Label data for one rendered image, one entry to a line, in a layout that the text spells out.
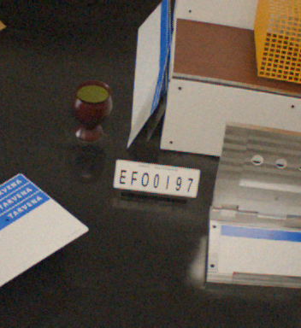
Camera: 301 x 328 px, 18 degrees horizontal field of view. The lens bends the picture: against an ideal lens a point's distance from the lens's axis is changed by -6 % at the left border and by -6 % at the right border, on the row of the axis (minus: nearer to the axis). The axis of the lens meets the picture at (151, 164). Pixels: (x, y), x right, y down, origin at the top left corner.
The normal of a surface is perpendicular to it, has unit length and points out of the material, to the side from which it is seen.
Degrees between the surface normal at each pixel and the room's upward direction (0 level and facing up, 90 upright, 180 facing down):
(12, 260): 0
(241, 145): 76
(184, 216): 0
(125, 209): 0
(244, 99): 90
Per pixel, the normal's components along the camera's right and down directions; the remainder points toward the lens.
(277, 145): -0.04, 0.47
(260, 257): 0.11, -0.74
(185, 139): -0.06, 0.66
